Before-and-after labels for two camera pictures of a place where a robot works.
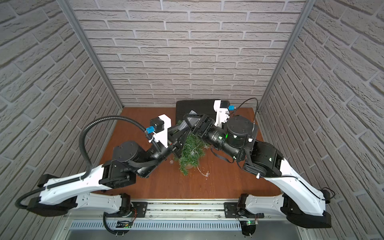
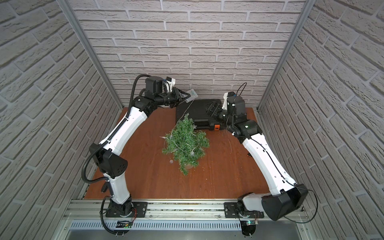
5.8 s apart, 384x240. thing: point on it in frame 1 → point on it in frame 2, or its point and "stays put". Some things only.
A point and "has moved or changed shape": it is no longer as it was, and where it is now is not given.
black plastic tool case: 201,106 stays put
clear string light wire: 192,153 has moved or changed shape
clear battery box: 193,121 → 193,94
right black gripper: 205,121 → 212,108
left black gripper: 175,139 → 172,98
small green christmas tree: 192,152 stays put
